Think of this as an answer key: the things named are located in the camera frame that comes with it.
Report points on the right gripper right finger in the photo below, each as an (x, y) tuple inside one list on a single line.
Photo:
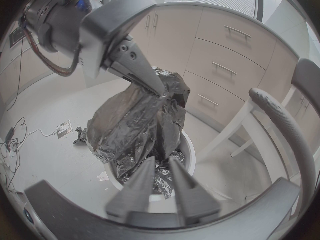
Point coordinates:
[(192, 201)]

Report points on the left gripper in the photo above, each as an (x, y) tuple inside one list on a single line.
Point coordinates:
[(110, 26)]

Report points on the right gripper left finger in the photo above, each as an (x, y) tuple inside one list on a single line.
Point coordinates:
[(135, 194)]

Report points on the black plastic bag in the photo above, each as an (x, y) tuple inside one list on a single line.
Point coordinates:
[(137, 124)]

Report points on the white trash bin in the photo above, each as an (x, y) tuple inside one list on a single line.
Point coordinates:
[(190, 154)]

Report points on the crumpled black plastic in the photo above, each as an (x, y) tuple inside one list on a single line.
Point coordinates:
[(80, 136)]

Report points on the beige cabinet with drawers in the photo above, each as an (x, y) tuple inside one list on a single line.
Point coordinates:
[(225, 59)]

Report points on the grey padded white chair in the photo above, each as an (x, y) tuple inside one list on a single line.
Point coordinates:
[(292, 134)]

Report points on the black power adapter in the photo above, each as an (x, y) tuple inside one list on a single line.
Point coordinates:
[(10, 134)]

